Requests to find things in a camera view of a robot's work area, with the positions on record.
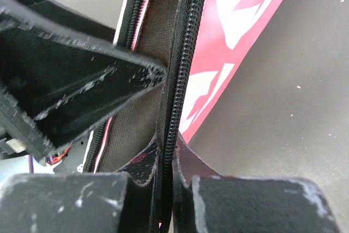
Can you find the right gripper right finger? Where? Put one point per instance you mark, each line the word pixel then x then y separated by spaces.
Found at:
pixel 205 201

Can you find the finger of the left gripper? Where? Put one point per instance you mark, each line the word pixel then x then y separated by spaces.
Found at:
pixel 70 18
pixel 57 84

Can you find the pink racket bag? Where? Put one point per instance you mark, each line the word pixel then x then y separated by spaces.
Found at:
pixel 202 43

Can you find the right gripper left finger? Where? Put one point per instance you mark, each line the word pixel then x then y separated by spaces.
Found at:
pixel 76 203

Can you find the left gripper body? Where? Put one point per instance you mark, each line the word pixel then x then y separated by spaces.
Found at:
pixel 11 145

